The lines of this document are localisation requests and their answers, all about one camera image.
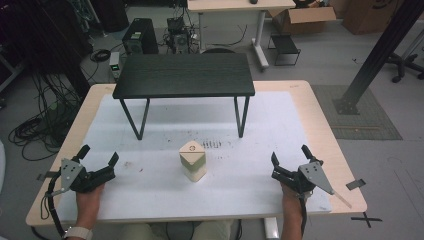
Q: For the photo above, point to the white table leg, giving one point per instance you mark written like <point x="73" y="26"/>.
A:
<point x="271" y="229"/>

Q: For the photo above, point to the person's left hand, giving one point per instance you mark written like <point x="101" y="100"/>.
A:
<point x="88" y="201"/>

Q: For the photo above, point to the black computer tower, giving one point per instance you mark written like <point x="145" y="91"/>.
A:
<point x="141" y="36"/>

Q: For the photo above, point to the black table clip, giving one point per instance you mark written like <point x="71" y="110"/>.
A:
<point x="355" y="184"/>
<point x="46" y="175"/>

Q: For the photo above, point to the open cardboard box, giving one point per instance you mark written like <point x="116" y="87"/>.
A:
<point x="300" y="21"/>

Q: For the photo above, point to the black small shelf table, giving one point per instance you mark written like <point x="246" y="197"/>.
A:
<point x="183" y="75"/>

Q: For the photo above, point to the person's left leg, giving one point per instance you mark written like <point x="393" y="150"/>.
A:
<point x="143" y="231"/>

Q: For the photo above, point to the person's right leg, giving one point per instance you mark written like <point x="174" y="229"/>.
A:
<point x="213" y="230"/>

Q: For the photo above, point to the large closed cardboard box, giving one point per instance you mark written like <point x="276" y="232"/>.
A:
<point x="370" y="16"/>

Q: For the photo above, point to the beige triangular wooden box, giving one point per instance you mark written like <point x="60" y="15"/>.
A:
<point x="193" y="161"/>

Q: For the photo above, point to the person's right hand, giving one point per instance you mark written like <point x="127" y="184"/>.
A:
<point x="290" y="200"/>

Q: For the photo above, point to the black office chair base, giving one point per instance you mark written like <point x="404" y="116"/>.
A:
<point x="405" y="65"/>

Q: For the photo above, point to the person's leg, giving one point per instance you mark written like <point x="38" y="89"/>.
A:
<point x="143" y="231"/>
<point x="213" y="230"/>

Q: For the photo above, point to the white desk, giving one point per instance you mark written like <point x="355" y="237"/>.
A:
<point x="240" y="6"/>

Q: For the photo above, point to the grey floor mat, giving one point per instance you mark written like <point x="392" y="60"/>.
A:
<point x="370" y="123"/>

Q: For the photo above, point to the white table mat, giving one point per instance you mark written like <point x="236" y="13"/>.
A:
<point x="200" y="193"/>

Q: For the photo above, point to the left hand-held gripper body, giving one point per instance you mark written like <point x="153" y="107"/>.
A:
<point x="77" y="176"/>

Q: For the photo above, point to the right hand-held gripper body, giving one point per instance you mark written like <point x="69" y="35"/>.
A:
<point x="305" y="176"/>

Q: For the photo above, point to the black metal step stool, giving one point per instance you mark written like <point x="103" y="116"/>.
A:
<point x="284" y="45"/>

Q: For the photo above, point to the dark curtain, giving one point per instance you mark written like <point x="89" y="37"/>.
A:
<point x="40" y="36"/>

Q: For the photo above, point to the black metal post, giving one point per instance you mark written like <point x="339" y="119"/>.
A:
<point x="376" y="56"/>

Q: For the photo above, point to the white wrist watch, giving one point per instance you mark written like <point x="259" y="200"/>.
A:
<point x="78" y="232"/>

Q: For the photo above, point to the open frame computer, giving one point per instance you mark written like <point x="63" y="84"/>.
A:
<point x="178" y="35"/>

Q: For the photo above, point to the small white power unit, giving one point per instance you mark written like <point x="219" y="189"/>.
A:
<point x="114" y="65"/>

